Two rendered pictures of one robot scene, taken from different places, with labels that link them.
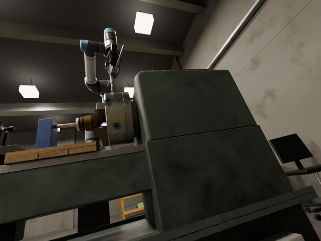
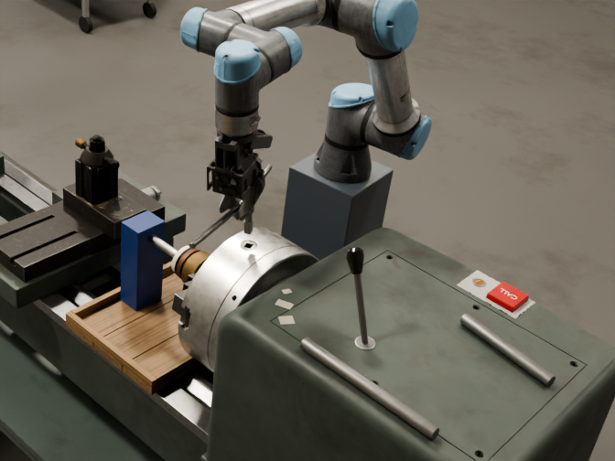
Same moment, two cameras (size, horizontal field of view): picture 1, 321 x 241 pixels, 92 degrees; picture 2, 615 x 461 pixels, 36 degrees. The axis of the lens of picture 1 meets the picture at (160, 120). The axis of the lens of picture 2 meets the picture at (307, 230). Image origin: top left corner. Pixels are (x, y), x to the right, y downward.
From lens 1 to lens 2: 1.95 m
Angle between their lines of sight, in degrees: 77
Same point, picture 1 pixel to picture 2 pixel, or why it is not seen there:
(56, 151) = (110, 355)
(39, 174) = (99, 364)
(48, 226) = not seen: outside the picture
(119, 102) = (201, 334)
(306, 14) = not seen: outside the picture
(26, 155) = (82, 333)
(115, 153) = (177, 417)
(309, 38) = not seen: outside the picture
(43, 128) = (128, 246)
